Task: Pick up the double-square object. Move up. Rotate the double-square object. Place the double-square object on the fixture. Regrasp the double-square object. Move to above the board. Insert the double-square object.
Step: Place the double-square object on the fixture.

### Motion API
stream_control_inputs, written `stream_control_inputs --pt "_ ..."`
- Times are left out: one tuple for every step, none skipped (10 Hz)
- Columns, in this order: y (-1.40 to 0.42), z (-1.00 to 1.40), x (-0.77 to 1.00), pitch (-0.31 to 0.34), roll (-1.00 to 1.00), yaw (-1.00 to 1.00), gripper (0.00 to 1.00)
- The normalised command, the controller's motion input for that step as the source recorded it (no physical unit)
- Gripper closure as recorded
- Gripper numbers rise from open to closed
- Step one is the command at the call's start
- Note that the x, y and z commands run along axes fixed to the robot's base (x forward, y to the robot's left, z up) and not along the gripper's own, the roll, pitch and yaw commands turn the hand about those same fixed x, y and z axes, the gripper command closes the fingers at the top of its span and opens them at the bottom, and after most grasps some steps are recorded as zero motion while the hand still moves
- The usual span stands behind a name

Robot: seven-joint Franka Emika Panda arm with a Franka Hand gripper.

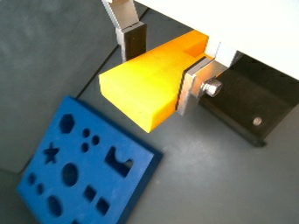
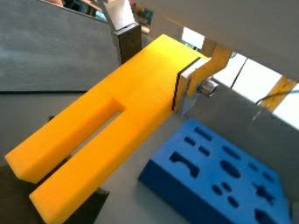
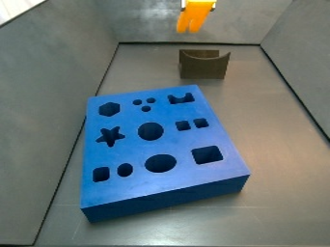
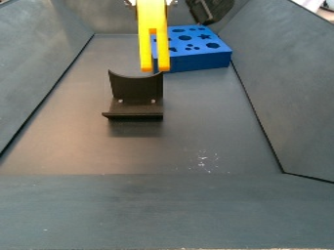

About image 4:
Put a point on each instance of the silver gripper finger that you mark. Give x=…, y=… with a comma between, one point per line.
x=129, y=3
x=171, y=2

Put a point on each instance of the yellow forked double-square block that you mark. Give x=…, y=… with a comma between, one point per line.
x=152, y=28

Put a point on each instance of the blue foam shape board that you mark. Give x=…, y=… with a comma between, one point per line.
x=196, y=48

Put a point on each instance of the black curved holder stand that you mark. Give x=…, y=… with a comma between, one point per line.
x=136, y=97

